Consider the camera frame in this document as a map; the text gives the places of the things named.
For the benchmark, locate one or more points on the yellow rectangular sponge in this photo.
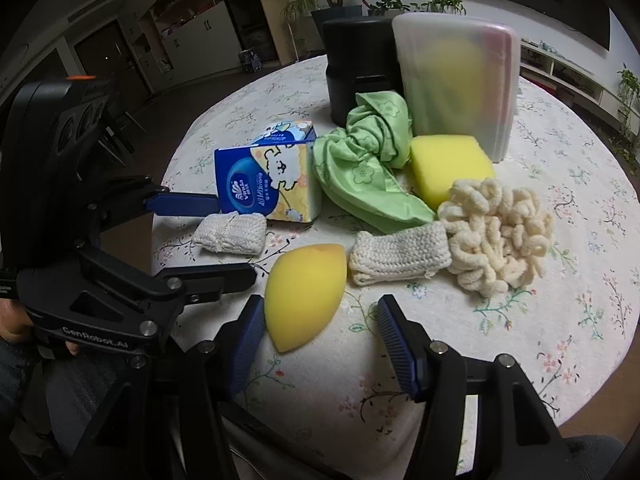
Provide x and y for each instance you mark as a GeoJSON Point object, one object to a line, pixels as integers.
{"type": "Point", "coordinates": [445, 165]}

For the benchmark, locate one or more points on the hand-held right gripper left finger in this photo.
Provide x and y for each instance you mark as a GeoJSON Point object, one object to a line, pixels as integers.
{"type": "Point", "coordinates": [247, 345]}

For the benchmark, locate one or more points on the potted plant grey ribbed pot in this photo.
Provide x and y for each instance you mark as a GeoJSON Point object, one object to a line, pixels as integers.
{"type": "Point", "coordinates": [392, 6]}

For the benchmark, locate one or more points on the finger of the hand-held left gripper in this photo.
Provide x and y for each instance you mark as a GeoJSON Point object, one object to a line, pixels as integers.
{"type": "Point", "coordinates": [220, 280]}
{"type": "Point", "coordinates": [185, 205]}

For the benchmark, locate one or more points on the long white knitted cloth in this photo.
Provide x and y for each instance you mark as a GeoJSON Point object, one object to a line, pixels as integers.
{"type": "Point", "coordinates": [395, 255]}

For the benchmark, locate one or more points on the white tv stand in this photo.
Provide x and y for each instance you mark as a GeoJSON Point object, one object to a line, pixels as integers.
{"type": "Point", "coordinates": [575, 75]}

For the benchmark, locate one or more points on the yellow egg-shaped makeup sponge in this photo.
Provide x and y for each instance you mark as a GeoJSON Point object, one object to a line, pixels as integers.
{"type": "Point", "coordinates": [305, 295]}

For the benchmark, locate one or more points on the small thin-leaved potted plant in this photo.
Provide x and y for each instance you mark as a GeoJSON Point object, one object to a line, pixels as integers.
{"type": "Point", "coordinates": [300, 5]}

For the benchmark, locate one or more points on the black cylindrical container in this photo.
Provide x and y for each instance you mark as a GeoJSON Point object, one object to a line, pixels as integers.
{"type": "Point", "coordinates": [360, 60]}

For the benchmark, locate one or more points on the cream chenille scrubber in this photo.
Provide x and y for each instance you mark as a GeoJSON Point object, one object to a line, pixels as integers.
{"type": "Point", "coordinates": [500, 230]}

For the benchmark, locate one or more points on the leafy plant beside tv stand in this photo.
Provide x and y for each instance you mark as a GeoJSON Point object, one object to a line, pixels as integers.
{"type": "Point", "coordinates": [627, 110]}

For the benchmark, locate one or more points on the white wall cabinet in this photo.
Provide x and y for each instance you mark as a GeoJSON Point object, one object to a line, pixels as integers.
{"type": "Point", "coordinates": [200, 35]}

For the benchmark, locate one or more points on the round table with floral cloth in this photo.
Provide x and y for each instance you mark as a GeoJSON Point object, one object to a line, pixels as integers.
{"type": "Point", "coordinates": [550, 335]}

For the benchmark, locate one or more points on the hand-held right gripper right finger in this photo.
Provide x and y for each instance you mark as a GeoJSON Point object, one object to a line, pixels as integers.
{"type": "Point", "coordinates": [400, 350]}

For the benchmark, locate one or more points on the person's left hand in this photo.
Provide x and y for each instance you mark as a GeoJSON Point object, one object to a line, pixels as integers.
{"type": "Point", "coordinates": [12, 320]}

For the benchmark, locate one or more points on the small white knitted cloth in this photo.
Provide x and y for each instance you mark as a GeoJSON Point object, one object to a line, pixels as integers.
{"type": "Point", "coordinates": [230, 232]}

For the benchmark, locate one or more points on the translucent plastic container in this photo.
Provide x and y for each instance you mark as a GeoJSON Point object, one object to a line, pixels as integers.
{"type": "Point", "coordinates": [460, 85]}

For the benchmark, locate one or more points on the green floral cloth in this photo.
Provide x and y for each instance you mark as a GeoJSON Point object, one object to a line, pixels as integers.
{"type": "Point", "coordinates": [360, 175]}

